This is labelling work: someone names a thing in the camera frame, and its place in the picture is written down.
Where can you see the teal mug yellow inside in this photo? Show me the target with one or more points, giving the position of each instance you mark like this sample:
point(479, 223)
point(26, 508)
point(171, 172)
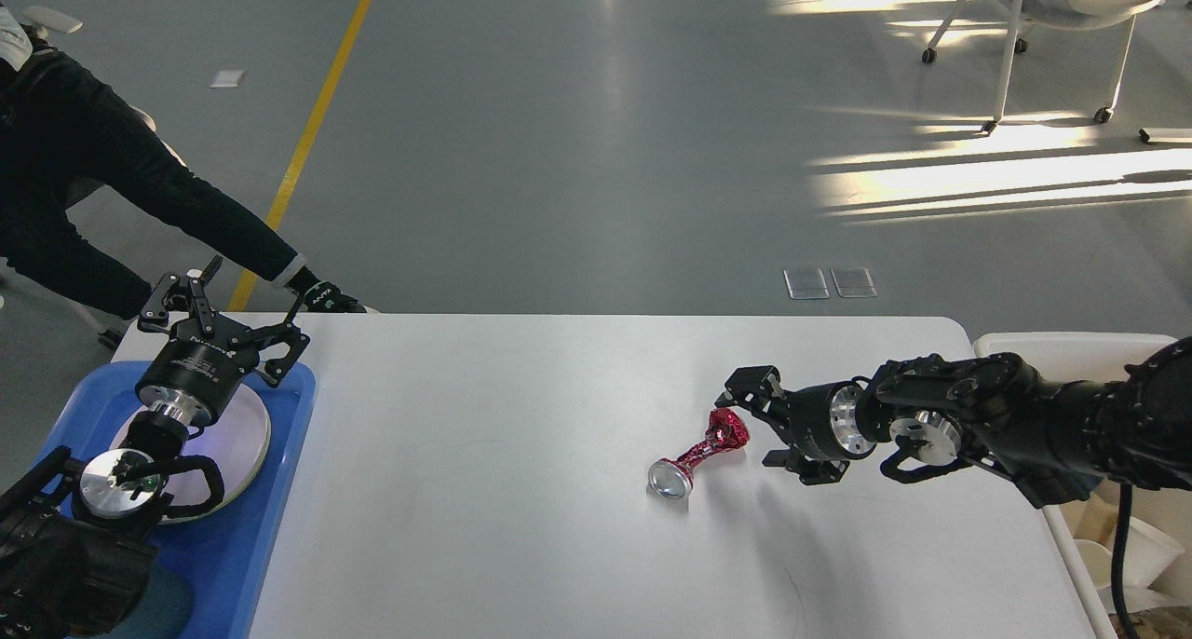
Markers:
point(163, 611)

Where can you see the blue plastic tray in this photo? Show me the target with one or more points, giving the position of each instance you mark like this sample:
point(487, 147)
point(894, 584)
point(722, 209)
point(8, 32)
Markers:
point(225, 555)

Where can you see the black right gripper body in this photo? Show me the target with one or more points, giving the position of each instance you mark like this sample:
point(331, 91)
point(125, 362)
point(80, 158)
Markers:
point(824, 423)

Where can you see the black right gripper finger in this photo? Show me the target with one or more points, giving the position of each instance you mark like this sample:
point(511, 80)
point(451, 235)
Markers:
point(811, 472)
point(757, 389)

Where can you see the white office chair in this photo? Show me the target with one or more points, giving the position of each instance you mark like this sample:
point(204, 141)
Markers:
point(1061, 15)

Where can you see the brown paper bag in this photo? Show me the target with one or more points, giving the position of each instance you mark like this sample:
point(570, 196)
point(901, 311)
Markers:
point(1093, 519)

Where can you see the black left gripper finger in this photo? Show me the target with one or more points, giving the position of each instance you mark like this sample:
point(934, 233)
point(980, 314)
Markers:
point(180, 308)
point(272, 351)

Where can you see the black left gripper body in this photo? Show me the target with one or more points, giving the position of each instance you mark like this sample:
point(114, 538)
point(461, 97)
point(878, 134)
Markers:
point(199, 377)

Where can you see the clear floor plate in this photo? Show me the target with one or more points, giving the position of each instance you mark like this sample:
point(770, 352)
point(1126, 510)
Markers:
point(854, 282)
point(806, 284)

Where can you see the clear floor plate left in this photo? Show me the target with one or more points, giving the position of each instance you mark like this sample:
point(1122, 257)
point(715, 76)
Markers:
point(806, 284)

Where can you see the white plastic bin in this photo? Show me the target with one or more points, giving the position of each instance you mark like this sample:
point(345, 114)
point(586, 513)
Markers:
point(1162, 610)

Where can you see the pink plate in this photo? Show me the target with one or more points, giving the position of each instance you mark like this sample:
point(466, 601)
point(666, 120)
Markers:
point(188, 489)

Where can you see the clear floor plate right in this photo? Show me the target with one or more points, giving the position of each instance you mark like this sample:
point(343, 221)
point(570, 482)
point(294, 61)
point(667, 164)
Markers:
point(854, 282)

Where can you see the crushed red can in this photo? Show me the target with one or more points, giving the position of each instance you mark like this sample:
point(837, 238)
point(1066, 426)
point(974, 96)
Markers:
point(674, 478)

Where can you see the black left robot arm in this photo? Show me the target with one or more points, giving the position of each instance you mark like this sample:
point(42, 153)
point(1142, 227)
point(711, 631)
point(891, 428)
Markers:
point(76, 552)

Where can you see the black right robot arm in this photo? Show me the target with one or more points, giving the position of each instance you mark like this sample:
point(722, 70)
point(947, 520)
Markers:
point(1052, 439)

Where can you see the white paper cup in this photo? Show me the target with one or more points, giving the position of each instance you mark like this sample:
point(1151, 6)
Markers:
point(1149, 554)
point(1098, 561)

